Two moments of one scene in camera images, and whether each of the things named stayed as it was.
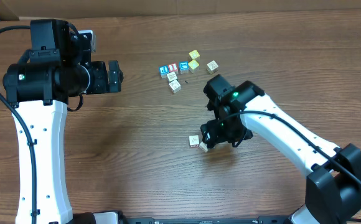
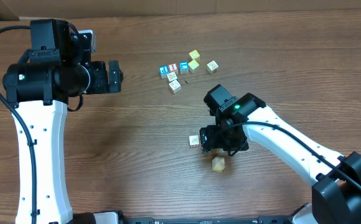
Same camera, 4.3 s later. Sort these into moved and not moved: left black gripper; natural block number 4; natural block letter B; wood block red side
Moved: natural block number 4
Not moved: wood block red side; left black gripper; natural block letter B
